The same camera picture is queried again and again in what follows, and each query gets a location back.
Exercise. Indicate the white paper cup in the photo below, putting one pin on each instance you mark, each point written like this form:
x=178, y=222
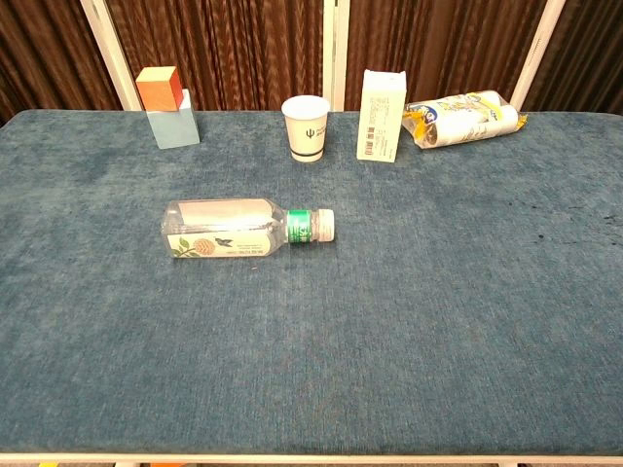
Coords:
x=305, y=131

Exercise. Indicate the white carton box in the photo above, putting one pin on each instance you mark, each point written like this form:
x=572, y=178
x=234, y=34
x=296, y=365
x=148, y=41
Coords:
x=379, y=117

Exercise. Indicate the blue fabric table cover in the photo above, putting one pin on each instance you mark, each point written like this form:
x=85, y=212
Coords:
x=340, y=340

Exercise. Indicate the orange wooden cube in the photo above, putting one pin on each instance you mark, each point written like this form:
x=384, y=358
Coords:
x=158, y=90

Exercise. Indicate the brown pleated curtain panel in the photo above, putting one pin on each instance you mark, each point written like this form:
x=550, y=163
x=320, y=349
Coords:
x=219, y=53
x=438, y=44
x=584, y=58
x=44, y=53

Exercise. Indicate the white screen frame post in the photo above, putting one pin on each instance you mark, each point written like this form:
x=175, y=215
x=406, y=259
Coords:
x=538, y=53
x=335, y=48
x=111, y=53

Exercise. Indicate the clear plastic water bottle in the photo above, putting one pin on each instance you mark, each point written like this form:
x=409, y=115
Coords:
x=219, y=228

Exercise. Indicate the light blue wooden block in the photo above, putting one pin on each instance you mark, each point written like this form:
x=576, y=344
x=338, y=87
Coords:
x=175, y=129

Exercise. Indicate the yellow white snack package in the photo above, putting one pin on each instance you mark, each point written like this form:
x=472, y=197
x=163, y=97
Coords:
x=462, y=121

